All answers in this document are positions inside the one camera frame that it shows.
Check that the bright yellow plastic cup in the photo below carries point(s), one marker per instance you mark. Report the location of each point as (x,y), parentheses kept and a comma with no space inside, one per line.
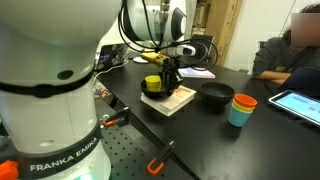
(153,83)

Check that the red white printed bag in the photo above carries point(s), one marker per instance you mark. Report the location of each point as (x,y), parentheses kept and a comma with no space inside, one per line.
(102,91)

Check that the laptop with stickers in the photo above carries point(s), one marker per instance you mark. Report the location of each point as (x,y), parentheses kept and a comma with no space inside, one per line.
(111,56)

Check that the white and orange book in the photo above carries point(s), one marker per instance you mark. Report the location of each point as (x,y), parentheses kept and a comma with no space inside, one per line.
(180,100)

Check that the black office chair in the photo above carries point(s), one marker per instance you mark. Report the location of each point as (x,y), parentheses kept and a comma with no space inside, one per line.
(209,45)

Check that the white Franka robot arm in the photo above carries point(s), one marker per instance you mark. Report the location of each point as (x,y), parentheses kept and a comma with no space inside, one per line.
(50,110)

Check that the orange plastic piece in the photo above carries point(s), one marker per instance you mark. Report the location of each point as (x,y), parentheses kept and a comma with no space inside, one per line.
(7,170)

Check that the blue and white booklet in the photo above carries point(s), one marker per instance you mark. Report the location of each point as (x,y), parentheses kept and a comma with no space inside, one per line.
(200,73)

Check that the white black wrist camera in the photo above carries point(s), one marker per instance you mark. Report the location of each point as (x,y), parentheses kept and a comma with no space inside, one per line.
(186,50)

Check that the white plate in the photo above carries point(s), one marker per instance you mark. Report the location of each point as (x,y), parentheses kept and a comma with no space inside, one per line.
(140,60)

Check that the white framed tablet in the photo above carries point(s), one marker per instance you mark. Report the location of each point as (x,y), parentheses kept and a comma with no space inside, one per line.
(298,106)

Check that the seated person grey sweater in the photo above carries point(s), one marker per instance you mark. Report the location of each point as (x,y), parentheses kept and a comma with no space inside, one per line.
(276,60)

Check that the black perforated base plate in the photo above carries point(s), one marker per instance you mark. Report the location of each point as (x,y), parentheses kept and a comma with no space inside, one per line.
(130,150)

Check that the dark open laptop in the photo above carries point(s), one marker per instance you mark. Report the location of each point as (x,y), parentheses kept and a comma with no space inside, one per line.
(303,80)

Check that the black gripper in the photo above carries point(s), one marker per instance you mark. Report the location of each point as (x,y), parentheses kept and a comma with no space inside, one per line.
(171,68)

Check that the orange and black clamp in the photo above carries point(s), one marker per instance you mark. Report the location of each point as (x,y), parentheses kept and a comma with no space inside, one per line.
(160,159)

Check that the yellow wrist mount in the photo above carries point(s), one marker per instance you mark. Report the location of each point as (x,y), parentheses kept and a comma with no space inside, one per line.
(154,58)

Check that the tall cardboard box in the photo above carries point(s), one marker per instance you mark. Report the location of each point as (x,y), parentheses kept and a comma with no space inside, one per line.
(225,30)

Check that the orange plastic cup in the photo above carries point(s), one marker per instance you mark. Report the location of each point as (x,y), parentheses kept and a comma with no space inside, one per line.
(246,100)

